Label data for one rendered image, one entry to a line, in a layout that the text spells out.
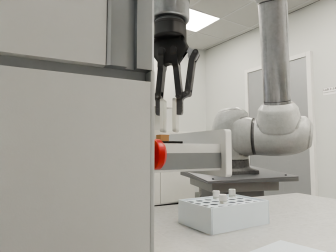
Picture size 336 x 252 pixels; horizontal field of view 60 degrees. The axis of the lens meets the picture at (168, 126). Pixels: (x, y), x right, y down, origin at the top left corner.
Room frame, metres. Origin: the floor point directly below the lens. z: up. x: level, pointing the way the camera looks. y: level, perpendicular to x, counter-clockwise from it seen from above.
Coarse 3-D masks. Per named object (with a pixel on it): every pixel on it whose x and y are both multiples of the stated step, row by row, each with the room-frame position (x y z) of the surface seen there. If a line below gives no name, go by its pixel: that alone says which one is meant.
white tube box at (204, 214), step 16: (192, 208) 0.46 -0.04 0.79; (208, 208) 0.43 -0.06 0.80; (224, 208) 0.44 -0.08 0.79; (240, 208) 0.45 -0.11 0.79; (256, 208) 0.47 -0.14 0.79; (192, 224) 0.46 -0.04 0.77; (208, 224) 0.43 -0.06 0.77; (224, 224) 0.44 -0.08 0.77; (240, 224) 0.45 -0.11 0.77; (256, 224) 0.47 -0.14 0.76
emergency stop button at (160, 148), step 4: (156, 140) 0.38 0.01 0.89; (160, 140) 0.38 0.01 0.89; (156, 144) 0.37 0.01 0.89; (160, 144) 0.37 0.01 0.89; (164, 144) 0.38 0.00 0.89; (156, 148) 0.37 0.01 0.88; (160, 148) 0.37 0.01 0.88; (164, 148) 0.37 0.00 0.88; (156, 152) 0.37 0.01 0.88; (160, 152) 0.37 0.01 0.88; (164, 152) 0.37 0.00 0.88; (156, 156) 0.37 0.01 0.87; (160, 156) 0.37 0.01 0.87; (164, 156) 0.37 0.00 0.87; (156, 160) 0.37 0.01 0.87; (160, 160) 0.37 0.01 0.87; (164, 160) 0.37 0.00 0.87; (156, 164) 0.37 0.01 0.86; (160, 164) 0.37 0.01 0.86; (156, 168) 0.38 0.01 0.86; (160, 168) 0.38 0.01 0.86
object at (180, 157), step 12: (168, 144) 0.62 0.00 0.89; (180, 144) 0.63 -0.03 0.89; (192, 144) 0.65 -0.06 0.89; (204, 144) 0.66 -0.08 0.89; (216, 144) 0.68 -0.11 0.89; (168, 156) 0.62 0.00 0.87; (180, 156) 0.63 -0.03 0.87; (192, 156) 0.65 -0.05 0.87; (204, 156) 0.66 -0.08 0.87; (216, 156) 0.67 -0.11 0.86; (168, 168) 0.62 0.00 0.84; (180, 168) 0.63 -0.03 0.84; (192, 168) 0.64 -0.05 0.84; (204, 168) 0.66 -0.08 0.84; (216, 168) 0.68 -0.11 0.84
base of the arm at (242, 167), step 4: (232, 160) 1.18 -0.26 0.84; (236, 160) 1.18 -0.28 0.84; (240, 160) 1.19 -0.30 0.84; (244, 160) 1.20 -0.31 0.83; (248, 160) 1.23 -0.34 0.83; (232, 164) 1.18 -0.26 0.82; (236, 164) 1.18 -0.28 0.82; (240, 164) 1.19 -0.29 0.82; (244, 164) 1.20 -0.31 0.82; (248, 164) 1.22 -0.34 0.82; (232, 168) 1.18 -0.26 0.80; (236, 168) 1.18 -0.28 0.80; (240, 168) 1.19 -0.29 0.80; (244, 168) 1.19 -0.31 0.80; (248, 168) 1.20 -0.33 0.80; (252, 168) 1.21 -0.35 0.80; (232, 172) 1.17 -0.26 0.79; (236, 172) 1.18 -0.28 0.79; (240, 172) 1.18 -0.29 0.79; (244, 172) 1.18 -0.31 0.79; (248, 172) 1.19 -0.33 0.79; (252, 172) 1.19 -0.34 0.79; (256, 172) 1.19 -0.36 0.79
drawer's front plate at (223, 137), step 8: (176, 136) 0.88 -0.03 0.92; (184, 136) 0.83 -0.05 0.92; (192, 136) 0.79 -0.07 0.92; (200, 136) 0.76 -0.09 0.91; (208, 136) 0.73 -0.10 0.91; (216, 136) 0.70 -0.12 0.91; (224, 136) 0.67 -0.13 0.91; (224, 144) 0.67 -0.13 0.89; (224, 152) 0.67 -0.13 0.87; (224, 160) 0.67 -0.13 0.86; (224, 168) 0.67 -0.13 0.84; (224, 176) 0.67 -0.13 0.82
